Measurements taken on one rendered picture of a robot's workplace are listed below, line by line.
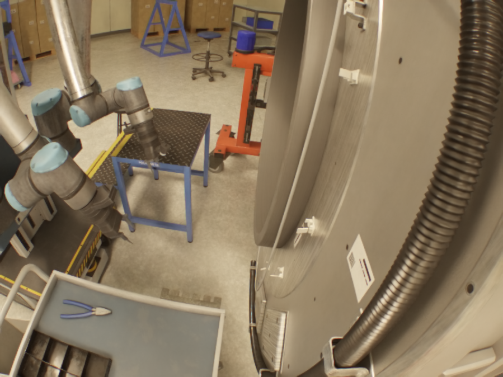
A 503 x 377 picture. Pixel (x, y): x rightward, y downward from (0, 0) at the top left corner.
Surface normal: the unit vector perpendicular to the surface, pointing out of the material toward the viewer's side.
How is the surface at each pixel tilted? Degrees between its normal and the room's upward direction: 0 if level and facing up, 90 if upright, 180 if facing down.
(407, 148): 90
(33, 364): 0
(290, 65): 85
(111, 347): 0
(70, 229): 0
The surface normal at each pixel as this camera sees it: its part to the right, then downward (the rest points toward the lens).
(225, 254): 0.13, -0.74
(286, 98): 0.00, 0.28
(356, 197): -0.99, -0.14
